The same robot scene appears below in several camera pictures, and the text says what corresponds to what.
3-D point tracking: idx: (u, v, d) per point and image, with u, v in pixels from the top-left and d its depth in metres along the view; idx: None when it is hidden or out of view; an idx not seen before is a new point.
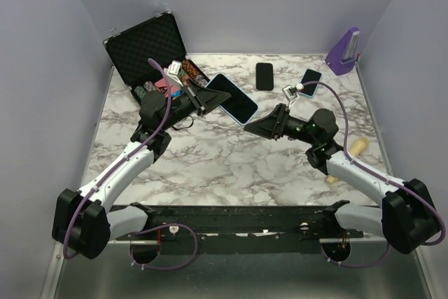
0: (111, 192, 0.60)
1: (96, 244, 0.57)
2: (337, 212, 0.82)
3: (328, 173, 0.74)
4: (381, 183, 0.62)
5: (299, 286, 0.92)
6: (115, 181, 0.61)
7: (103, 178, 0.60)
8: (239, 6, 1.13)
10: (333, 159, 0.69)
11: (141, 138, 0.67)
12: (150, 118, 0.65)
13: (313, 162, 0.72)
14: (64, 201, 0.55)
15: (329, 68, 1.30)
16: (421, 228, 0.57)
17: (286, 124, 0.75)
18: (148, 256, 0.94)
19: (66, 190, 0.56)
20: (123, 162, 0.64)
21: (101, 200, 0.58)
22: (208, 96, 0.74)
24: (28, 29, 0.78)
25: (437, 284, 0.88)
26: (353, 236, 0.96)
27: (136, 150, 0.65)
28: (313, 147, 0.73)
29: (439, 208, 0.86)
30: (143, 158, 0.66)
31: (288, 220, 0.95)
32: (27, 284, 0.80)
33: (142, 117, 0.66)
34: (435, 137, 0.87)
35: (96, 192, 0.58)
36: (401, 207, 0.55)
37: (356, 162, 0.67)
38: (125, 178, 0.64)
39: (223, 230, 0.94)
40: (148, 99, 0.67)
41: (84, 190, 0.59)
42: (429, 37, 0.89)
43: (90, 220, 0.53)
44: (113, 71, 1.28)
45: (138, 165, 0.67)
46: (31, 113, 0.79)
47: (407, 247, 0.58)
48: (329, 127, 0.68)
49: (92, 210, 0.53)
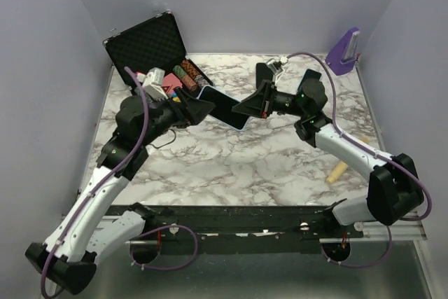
0: (78, 241, 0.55)
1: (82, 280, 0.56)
2: (334, 209, 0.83)
3: (316, 145, 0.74)
4: (369, 156, 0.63)
5: (299, 286, 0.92)
6: (81, 227, 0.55)
7: (67, 226, 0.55)
8: (239, 7, 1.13)
10: (323, 131, 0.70)
11: (112, 153, 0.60)
12: (127, 122, 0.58)
13: (302, 135, 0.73)
14: (31, 258, 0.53)
15: (329, 68, 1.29)
16: (404, 201, 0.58)
17: (274, 101, 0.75)
18: (148, 256, 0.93)
19: (33, 244, 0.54)
20: (87, 200, 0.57)
21: (67, 255, 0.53)
22: (197, 106, 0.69)
24: (28, 27, 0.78)
25: (437, 284, 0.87)
26: (353, 237, 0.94)
27: (100, 184, 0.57)
28: (301, 119, 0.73)
29: (441, 208, 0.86)
30: (112, 189, 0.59)
31: (288, 220, 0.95)
32: (26, 286, 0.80)
33: (120, 124, 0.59)
34: (436, 137, 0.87)
35: (61, 246, 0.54)
36: (387, 180, 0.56)
37: (346, 136, 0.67)
38: (96, 217, 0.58)
39: (223, 230, 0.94)
40: (129, 102, 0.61)
41: (50, 244, 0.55)
42: (429, 37, 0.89)
43: (59, 277, 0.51)
44: (113, 71, 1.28)
45: (110, 196, 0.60)
46: (30, 113, 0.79)
47: (389, 220, 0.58)
48: (318, 97, 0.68)
49: (59, 269, 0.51)
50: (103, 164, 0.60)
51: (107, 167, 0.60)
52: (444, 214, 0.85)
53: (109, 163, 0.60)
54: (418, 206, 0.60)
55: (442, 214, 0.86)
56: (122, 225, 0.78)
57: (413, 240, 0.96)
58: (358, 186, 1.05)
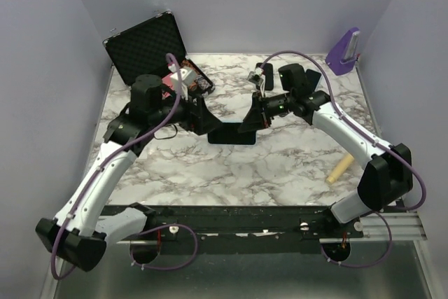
0: (89, 214, 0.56)
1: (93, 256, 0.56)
2: (332, 207, 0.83)
3: (311, 123, 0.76)
4: (368, 143, 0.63)
5: (299, 286, 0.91)
6: (91, 201, 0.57)
7: (78, 201, 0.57)
8: (239, 7, 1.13)
10: (321, 110, 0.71)
11: (117, 129, 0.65)
12: (143, 94, 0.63)
13: (299, 111, 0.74)
14: (41, 232, 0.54)
15: (329, 68, 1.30)
16: (395, 189, 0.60)
17: (268, 108, 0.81)
18: (148, 256, 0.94)
19: (43, 220, 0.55)
20: (97, 174, 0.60)
21: (79, 227, 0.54)
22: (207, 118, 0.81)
24: (28, 27, 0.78)
25: (437, 284, 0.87)
26: (353, 237, 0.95)
27: (109, 159, 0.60)
28: (297, 97, 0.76)
29: (441, 208, 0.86)
30: (121, 163, 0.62)
31: (288, 220, 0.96)
32: (26, 286, 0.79)
33: (135, 96, 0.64)
34: (436, 136, 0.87)
35: (72, 219, 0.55)
36: (383, 170, 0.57)
37: (345, 118, 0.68)
38: (106, 191, 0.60)
39: (223, 230, 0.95)
40: (145, 78, 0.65)
41: (60, 218, 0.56)
42: (428, 36, 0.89)
43: (71, 250, 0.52)
44: (113, 71, 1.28)
45: (117, 171, 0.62)
46: (30, 111, 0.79)
47: (379, 205, 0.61)
48: (292, 67, 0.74)
49: (71, 241, 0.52)
50: (111, 139, 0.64)
51: (115, 142, 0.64)
52: (444, 214, 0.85)
53: (116, 137, 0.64)
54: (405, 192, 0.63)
55: (442, 214, 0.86)
56: (127, 217, 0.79)
57: (413, 240, 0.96)
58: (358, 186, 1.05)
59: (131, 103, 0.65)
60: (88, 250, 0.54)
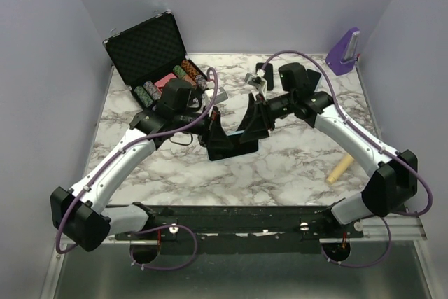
0: (103, 190, 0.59)
1: (95, 237, 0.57)
2: (334, 208, 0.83)
3: (314, 127, 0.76)
4: (374, 150, 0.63)
5: (299, 286, 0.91)
6: (108, 178, 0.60)
7: (96, 176, 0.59)
8: (239, 7, 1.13)
10: (325, 114, 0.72)
11: (142, 122, 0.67)
12: (175, 90, 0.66)
13: (303, 114, 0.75)
14: (56, 199, 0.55)
15: (329, 68, 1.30)
16: (401, 194, 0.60)
17: (271, 110, 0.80)
18: (148, 256, 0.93)
19: (59, 188, 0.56)
20: (118, 155, 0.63)
21: (92, 201, 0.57)
22: (220, 136, 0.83)
24: (28, 28, 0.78)
25: (437, 283, 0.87)
26: (353, 237, 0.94)
27: (132, 143, 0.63)
28: (299, 100, 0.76)
29: (441, 209, 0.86)
30: (141, 150, 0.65)
31: (288, 220, 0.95)
32: (27, 286, 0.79)
33: (166, 92, 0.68)
34: (436, 137, 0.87)
35: (87, 192, 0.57)
36: (390, 177, 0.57)
37: (350, 123, 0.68)
38: (122, 173, 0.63)
39: (222, 230, 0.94)
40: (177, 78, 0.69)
41: (76, 189, 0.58)
42: (429, 36, 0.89)
43: (82, 223, 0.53)
44: (113, 71, 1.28)
45: (136, 157, 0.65)
46: (30, 112, 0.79)
47: (385, 210, 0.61)
48: (292, 68, 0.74)
49: (83, 212, 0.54)
50: (136, 127, 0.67)
51: (138, 129, 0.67)
52: (443, 214, 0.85)
53: (141, 126, 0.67)
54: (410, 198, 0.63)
55: (441, 215, 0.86)
56: (132, 211, 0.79)
57: (413, 240, 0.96)
58: (358, 186, 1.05)
59: (161, 99, 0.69)
60: (94, 227, 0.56)
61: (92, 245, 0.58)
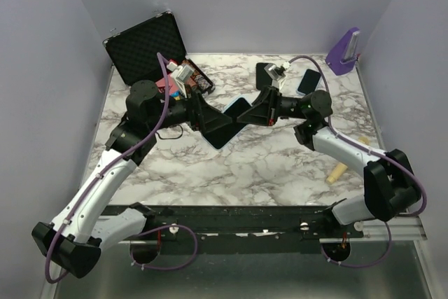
0: (85, 221, 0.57)
1: (85, 265, 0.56)
2: (335, 207, 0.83)
3: (314, 149, 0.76)
4: (363, 153, 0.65)
5: (299, 286, 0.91)
6: (88, 208, 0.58)
7: (76, 206, 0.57)
8: (239, 7, 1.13)
10: (319, 134, 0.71)
11: (118, 141, 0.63)
12: (138, 107, 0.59)
13: (300, 138, 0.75)
14: (37, 236, 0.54)
15: (329, 68, 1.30)
16: (402, 196, 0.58)
17: (280, 107, 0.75)
18: (148, 256, 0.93)
19: (38, 224, 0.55)
20: (96, 181, 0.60)
21: (75, 234, 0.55)
22: (211, 115, 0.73)
24: (28, 29, 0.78)
25: (438, 285, 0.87)
26: (353, 237, 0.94)
27: (109, 166, 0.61)
28: (302, 123, 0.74)
29: (442, 209, 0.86)
30: (120, 172, 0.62)
31: (288, 220, 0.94)
32: (26, 286, 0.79)
33: (130, 108, 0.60)
34: (436, 137, 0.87)
35: (68, 225, 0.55)
36: (381, 175, 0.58)
37: (341, 136, 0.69)
38: (104, 199, 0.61)
39: (223, 230, 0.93)
40: (139, 87, 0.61)
41: (57, 223, 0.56)
42: (429, 37, 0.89)
43: (66, 256, 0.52)
44: (113, 71, 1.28)
45: (116, 180, 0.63)
46: (30, 113, 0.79)
47: (388, 216, 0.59)
48: (323, 110, 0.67)
49: (66, 247, 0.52)
50: (113, 148, 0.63)
51: (115, 150, 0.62)
52: (443, 214, 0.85)
53: (118, 145, 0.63)
54: (416, 202, 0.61)
55: (442, 215, 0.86)
56: (125, 219, 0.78)
57: (413, 241, 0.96)
58: (358, 186, 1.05)
59: (128, 113, 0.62)
60: (82, 258, 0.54)
61: (85, 271, 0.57)
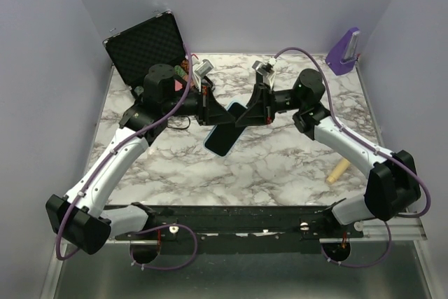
0: (99, 195, 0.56)
1: (96, 241, 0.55)
2: (335, 208, 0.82)
3: (314, 139, 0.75)
4: (369, 153, 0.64)
5: (299, 286, 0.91)
6: (102, 182, 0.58)
7: (90, 180, 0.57)
8: (239, 6, 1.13)
10: (323, 124, 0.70)
11: (132, 120, 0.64)
12: (157, 85, 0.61)
13: (301, 127, 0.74)
14: (51, 208, 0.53)
15: (329, 68, 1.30)
16: (403, 197, 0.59)
17: (275, 103, 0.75)
18: (148, 256, 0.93)
19: (53, 196, 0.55)
20: (110, 156, 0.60)
21: (89, 206, 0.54)
22: (217, 112, 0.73)
24: (28, 29, 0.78)
25: (438, 284, 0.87)
26: (353, 237, 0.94)
27: (123, 142, 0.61)
28: (299, 110, 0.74)
29: (442, 210, 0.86)
30: (134, 149, 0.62)
31: (288, 220, 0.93)
32: (26, 286, 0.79)
33: (148, 86, 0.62)
34: (436, 137, 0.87)
35: (82, 197, 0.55)
36: (386, 178, 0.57)
37: (346, 131, 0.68)
38: (116, 176, 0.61)
39: (223, 230, 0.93)
40: (159, 68, 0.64)
41: (71, 195, 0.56)
42: (429, 37, 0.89)
43: (80, 228, 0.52)
44: (113, 71, 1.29)
45: (129, 157, 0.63)
46: (29, 113, 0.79)
47: (388, 214, 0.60)
48: (314, 87, 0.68)
49: (80, 218, 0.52)
50: (127, 126, 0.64)
51: (129, 129, 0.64)
52: (443, 215, 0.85)
53: (131, 124, 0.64)
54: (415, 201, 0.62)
55: (442, 216, 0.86)
56: (129, 211, 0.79)
57: (412, 240, 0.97)
58: (358, 186, 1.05)
59: (145, 92, 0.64)
60: (94, 231, 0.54)
61: (95, 247, 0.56)
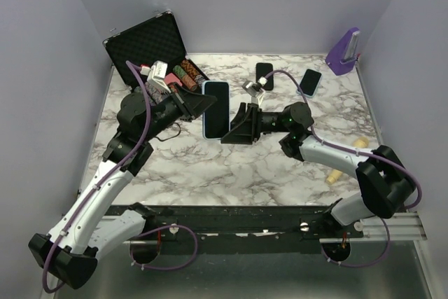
0: (82, 232, 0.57)
1: (80, 276, 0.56)
2: (332, 210, 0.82)
3: (304, 159, 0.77)
4: (352, 155, 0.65)
5: (299, 286, 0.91)
6: (85, 219, 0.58)
7: (73, 218, 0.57)
8: (239, 6, 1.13)
10: (305, 143, 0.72)
11: (115, 151, 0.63)
12: (129, 122, 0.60)
13: (288, 152, 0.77)
14: (34, 248, 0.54)
15: (329, 68, 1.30)
16: (399, 190, 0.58)
17: (262, 123, 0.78)
18: (148, 256, 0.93)
19: (36, 235, 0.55)
20: (94, 192, 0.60)
21: (71, 246, 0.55)
22: (195, 101, 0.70)
24: (27, 29, 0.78)
25: (438, 285, 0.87)
26: (353, 237, 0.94)
27: (106, 177, 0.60)
28: (286, 136, 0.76)
29: (442, 210, 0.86)
30: (117, 183, 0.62)
31: (288, 220, 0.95)
32: (26, 286, 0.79)
33: (121, 122, 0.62)
34: (436, 137, 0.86)
35: (65, 237, 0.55)
36: (374, 174, 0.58)
37: (327, 143, 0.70)
38: (101, 210, 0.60)
39: (223, 230, 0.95)
40: (129, 99, 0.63)
41: (54, 234, 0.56)
42: (429, 36, 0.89)
43: (62, 268, 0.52)
44: (113, 71, 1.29)
45: (114, 190, 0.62)
46: (29, 113, 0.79)
47: (388, 211, 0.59)
48: (304, 122, 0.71)
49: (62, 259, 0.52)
50: (110, 158, 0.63)
51: (113, 161, 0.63)
52: (443, 214, 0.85)
53: (115, 157, 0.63)
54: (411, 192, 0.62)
55: (442, 215, 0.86)
56: (123, 223, 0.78)
57: (413, 240, 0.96)
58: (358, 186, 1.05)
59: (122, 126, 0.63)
60: (77, 269, 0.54)
61: (79, 282, 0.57)
